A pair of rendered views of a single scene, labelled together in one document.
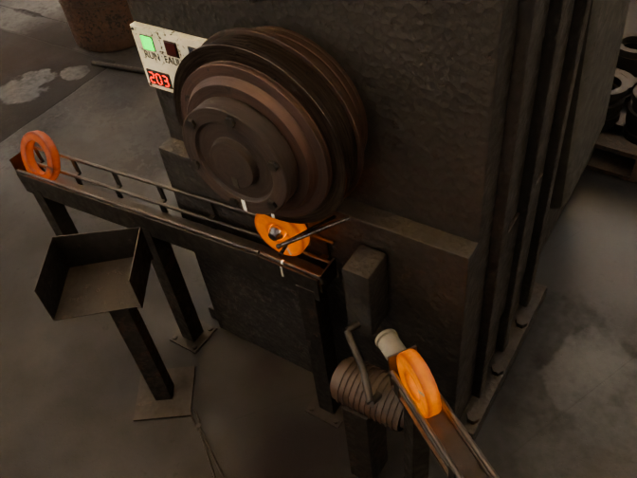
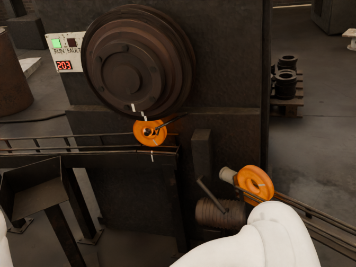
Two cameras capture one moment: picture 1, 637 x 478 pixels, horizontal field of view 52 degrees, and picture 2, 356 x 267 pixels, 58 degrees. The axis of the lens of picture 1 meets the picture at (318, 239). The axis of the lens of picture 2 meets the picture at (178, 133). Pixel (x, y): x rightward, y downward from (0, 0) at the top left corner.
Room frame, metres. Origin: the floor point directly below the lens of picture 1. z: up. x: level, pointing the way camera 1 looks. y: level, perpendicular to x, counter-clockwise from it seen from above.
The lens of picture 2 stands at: (0.00, 0.37, 1.55)
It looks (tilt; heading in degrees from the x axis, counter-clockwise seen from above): 32 degrees down; 341
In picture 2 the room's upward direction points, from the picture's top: 8 degrees counter-clockwise
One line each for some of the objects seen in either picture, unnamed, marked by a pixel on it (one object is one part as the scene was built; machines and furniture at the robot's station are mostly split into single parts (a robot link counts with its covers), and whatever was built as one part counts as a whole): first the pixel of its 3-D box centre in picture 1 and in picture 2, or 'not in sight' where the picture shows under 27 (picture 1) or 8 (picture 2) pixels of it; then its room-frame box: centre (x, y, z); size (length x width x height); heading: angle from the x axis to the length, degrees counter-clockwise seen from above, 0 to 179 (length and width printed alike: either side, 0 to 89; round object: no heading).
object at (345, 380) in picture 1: (377, 431); (223, 242); (0.91, -0.09, 0.27); 0.22 x 0.13 x 0.53; 52
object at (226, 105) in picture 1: (238, 158); (127, 77); (1.15, 0.15, 1.11); 0.28 x 0.06 x 0.28; 52
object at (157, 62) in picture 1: (178, 64); (76, 52); (1.52, 0.29, 1.15); 0.26 x 0.02 x 0.18; 52
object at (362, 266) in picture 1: (367, 290); (203, 154); (1.09, -0.11, 0.68); 0.11 x 0.08 x 0.24; 142
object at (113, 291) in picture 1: (128, 334); (57, 230); (1.32, 0.64, 0.36); 0.26 x 0.20 x 0.72; 87
